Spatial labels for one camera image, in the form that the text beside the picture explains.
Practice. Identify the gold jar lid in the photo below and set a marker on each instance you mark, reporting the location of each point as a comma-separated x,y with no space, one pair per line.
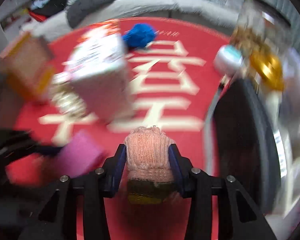
269,67

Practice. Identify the yellow red cardboard box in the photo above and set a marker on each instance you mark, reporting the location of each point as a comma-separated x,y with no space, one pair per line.
27,62

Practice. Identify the blue yarn ball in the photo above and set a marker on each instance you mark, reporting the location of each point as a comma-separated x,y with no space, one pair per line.
139,36

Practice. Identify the pink foam sponge block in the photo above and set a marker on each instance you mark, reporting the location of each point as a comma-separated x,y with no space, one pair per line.
80,156

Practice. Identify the clear peanut jar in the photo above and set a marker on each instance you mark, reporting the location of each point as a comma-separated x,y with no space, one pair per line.
261,27

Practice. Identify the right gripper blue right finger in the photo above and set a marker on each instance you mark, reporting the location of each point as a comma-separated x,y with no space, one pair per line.
180,167

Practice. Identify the cream dotted scrunchie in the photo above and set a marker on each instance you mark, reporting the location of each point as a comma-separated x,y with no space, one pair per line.
64,98

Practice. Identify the round red table mat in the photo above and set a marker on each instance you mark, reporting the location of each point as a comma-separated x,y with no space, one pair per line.
173,85

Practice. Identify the white round cream jar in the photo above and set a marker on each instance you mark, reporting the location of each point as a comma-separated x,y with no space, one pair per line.
228,60

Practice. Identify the black bag on sofa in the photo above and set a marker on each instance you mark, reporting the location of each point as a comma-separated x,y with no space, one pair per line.
41,10

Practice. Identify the white tissue pack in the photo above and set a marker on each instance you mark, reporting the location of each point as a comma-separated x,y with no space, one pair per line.
99,73

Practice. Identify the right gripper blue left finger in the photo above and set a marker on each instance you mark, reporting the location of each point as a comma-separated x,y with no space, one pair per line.
113,168

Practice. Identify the grey covered sofa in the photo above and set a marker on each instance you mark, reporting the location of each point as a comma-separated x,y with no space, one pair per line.
218,14

